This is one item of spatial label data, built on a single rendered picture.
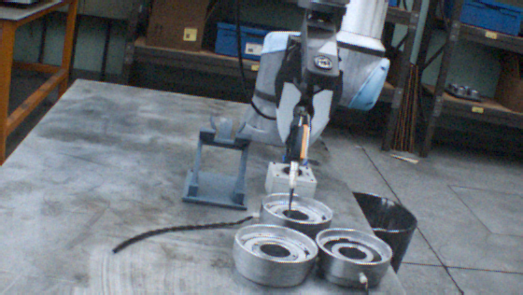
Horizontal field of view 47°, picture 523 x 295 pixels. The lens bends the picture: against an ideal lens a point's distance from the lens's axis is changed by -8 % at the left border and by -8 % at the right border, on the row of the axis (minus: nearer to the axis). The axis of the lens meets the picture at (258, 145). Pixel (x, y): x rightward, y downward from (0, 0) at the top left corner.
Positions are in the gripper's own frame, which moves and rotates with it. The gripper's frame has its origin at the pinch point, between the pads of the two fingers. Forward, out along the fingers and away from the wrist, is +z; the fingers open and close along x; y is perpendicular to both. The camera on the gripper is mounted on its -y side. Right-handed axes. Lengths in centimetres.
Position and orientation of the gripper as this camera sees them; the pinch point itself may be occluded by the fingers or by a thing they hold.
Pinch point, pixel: (297, 137)
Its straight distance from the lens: 94.7
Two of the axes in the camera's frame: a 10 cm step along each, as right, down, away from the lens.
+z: -1.8, 9.4, 2.9
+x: -9.8, -1.6, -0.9
